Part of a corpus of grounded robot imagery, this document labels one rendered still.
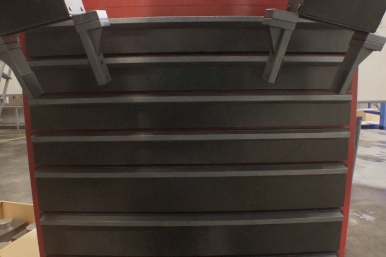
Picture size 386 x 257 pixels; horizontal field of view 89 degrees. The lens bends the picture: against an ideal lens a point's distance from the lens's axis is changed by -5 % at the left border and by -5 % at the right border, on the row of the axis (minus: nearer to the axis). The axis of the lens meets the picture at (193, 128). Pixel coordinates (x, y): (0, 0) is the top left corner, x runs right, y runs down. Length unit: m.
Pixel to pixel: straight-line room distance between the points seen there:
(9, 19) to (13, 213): 1.13
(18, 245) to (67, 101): 0.64
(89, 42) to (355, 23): 0.38
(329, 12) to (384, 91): 2.55
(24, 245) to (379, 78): 3.04
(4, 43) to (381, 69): 2.89
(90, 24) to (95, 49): 0.04
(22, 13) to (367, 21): 0.49
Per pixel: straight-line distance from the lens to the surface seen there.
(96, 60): 0.35
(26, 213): 1.33
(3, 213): 1.46
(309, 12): 0.35
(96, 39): 0.35
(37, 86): 0.45
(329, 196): 0.55
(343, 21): 0.38
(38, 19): 0.37
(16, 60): 0.44
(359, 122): 1.94
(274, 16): 0.34
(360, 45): 0.43
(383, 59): 2.92
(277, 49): 0.35
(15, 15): 0.39
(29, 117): 0.56
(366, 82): 2.85
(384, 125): 8.32
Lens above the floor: 0.69
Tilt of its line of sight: 5 degrees down
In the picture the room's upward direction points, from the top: 1 degrees counter-clockwise
